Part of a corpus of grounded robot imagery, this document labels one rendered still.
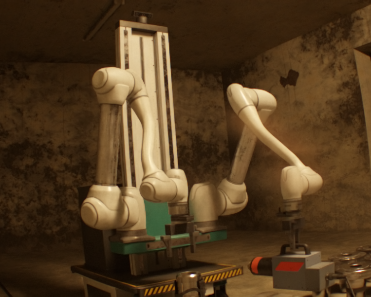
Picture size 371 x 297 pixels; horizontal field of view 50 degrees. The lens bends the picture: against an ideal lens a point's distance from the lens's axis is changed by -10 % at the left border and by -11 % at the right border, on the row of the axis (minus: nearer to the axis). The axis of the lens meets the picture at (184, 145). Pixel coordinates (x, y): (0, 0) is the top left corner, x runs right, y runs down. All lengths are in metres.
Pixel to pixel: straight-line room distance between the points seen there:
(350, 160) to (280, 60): 2.10
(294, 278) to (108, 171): 1.00
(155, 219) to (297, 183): 0.82
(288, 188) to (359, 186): 3.82
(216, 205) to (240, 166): 0.26
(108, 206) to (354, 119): 4.35
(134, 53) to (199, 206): 0.96
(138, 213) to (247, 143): 0.73
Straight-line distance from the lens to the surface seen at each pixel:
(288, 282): 2.06
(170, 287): 2.12
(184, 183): 1.96
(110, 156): 1.99
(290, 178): 2.02
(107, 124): 1.99
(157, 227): 2.39
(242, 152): 2.44
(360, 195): 5.79
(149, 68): 2.60
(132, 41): 2.60
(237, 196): 2.51
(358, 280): 2.34
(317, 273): 1.96
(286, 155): 2.19
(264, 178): 7.21
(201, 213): 2.39
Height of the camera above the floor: 0.76
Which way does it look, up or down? 6 degrees up
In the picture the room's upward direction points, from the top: 5 degrees counter-clockwise
